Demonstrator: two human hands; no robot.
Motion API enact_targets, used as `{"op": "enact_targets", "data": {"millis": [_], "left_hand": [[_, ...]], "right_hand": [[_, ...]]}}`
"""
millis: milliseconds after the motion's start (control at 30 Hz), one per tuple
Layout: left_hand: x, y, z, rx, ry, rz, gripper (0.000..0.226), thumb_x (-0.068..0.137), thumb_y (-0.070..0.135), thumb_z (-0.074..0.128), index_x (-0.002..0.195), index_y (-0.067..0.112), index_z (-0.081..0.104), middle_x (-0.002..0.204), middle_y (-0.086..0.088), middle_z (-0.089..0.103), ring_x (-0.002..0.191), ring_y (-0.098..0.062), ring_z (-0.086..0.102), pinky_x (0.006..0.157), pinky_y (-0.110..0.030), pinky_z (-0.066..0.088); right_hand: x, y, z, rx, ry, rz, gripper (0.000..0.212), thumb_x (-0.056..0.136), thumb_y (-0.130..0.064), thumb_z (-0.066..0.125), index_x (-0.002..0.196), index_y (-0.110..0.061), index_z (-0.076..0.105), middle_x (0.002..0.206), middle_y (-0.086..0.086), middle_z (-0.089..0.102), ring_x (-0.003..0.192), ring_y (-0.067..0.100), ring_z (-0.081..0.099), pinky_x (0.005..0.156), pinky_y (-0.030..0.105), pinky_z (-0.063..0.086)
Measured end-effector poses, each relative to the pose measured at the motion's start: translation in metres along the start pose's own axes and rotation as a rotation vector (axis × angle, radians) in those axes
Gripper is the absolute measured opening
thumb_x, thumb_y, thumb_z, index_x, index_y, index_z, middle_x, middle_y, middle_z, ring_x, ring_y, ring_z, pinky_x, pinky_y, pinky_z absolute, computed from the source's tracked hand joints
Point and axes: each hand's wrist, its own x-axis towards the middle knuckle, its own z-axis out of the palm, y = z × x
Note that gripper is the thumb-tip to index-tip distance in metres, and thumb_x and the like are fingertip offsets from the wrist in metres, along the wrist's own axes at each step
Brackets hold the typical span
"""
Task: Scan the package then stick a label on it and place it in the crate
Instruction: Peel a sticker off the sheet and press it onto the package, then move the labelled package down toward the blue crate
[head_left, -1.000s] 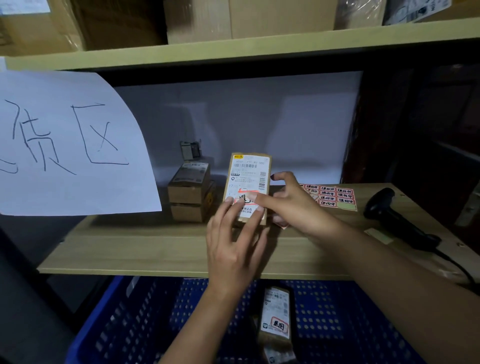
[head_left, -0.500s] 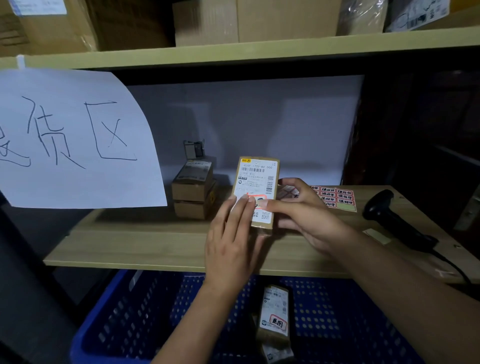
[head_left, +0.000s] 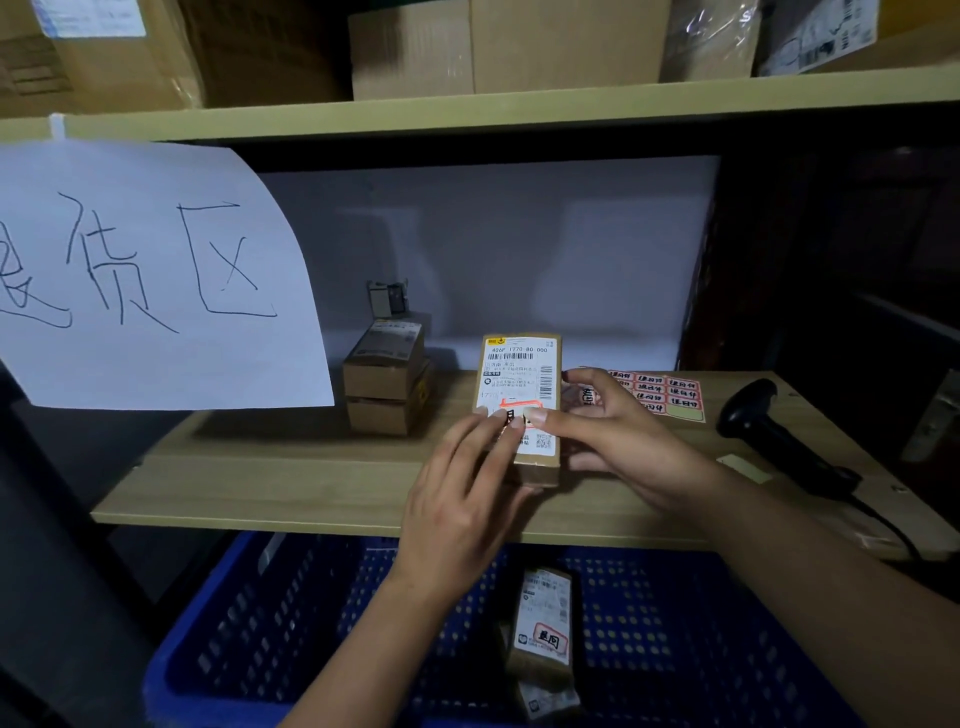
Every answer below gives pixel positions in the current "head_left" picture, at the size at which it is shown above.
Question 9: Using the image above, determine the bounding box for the person's left forearm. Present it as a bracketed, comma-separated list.
[279, 573, 462, 728]

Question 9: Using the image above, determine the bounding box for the small labelled cardboard parcel box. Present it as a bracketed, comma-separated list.
[472, 333, 564, 489]

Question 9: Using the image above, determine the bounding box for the person's left hand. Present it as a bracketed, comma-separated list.
[388, 408, 545, 603]

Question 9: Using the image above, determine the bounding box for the brown parcel red sticker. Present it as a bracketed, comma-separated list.
[501, 567, 577, 685]

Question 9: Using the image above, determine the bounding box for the plastic wrapped cardboard box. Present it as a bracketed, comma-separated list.
[658, 0, 764, 84]

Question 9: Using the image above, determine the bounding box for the white back panel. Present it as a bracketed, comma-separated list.
[258, 155, 722, 374]

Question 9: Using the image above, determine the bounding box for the plain brown cardboard box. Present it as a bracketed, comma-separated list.
[347, 0, 674, 103]

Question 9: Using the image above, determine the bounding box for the person's right forearm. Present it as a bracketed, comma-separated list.
[693, 465, 960, 728]

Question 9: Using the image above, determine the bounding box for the cardboard box barcode label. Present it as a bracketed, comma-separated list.
[756, 0, 960, 78]

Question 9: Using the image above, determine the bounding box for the light wooden shelf board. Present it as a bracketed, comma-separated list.
[90, 366, 960, 564]
[0, 63, 960, 145]

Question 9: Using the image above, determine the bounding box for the black barcode scanner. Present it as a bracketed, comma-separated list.
[715, 378, 864, 501]

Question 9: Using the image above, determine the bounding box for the blue plastic crate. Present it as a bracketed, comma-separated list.
[144, 529, 871, 728]

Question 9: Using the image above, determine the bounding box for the large cardboard box white label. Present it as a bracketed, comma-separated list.
[0, 0, 207, 118]

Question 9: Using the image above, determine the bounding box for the person's right hand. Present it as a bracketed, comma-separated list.
[523, 366, 725, 520]

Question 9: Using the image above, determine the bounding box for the red-bordered white sticker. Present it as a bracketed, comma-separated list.
[487, 401, 552, 432]

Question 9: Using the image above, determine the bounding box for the black scanner cable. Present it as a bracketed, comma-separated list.
[846, 491, 925, 562]

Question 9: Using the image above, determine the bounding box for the pale sticker backing slip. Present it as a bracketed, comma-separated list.
[716, 453, 774, 486]

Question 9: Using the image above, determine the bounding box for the small parcel white label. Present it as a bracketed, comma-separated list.
[516, 677, 583, 726]

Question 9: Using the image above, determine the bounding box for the small brown labelled box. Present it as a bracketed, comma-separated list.
[342, 318, 428, 401]

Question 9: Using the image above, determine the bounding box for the sheet of red stickers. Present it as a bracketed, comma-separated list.
[564, 367, 707, 424]

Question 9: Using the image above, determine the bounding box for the small brown box yellow tape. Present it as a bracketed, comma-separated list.
[345, 360, 435, 438]

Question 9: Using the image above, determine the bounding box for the white handwritten paper sign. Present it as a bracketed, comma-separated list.
[0, 138, 336, 412]

